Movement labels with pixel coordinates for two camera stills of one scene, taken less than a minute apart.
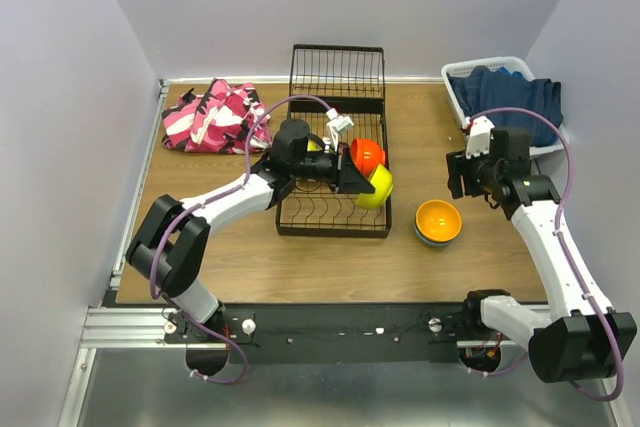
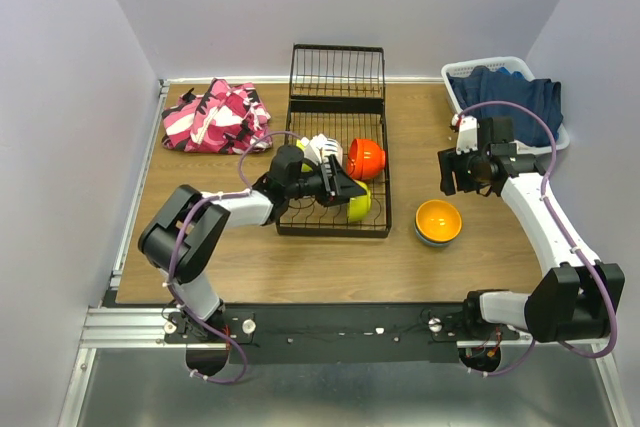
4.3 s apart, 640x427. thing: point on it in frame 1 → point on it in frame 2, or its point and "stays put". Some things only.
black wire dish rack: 344,84 stays put
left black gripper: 352,181 → 340,187
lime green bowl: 382,182 → 359,206
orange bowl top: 366,155 stays put
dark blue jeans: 480,88 stays put
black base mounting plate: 402,333 stays put
